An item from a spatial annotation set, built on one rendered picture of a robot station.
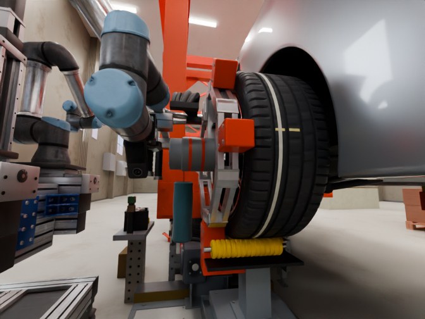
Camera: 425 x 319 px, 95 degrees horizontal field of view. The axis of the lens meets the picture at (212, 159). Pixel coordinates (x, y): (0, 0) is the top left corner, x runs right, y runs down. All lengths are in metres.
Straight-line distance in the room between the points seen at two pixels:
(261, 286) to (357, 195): 7.25
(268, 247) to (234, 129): 0.44
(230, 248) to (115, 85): 0.57
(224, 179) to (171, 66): 1.08
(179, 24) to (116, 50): 1.33
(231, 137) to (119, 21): 0.30
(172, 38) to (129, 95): 1.32
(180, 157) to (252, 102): 0.34
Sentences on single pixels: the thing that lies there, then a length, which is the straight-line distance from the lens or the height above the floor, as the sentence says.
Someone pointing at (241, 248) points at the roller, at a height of 0.52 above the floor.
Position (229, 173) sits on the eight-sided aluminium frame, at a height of 0.76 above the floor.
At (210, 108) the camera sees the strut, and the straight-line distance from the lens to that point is 0.85.
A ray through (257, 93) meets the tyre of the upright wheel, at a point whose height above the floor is 0.98.
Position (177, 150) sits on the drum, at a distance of 0.75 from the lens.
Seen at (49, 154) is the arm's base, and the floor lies 0.86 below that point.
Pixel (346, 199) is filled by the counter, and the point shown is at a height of 0.30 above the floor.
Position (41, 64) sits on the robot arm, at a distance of 1.40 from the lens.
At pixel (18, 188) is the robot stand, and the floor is 0.71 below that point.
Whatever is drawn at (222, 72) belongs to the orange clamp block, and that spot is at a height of 1.09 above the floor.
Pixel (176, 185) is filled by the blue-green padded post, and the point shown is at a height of 0.72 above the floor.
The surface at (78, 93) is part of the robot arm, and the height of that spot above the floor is 1.24.
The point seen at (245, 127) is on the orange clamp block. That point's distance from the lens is 0.49.
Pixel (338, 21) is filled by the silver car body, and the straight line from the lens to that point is 0.69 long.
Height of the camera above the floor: 0.72
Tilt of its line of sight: 8 degrees up
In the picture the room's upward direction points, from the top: straight up
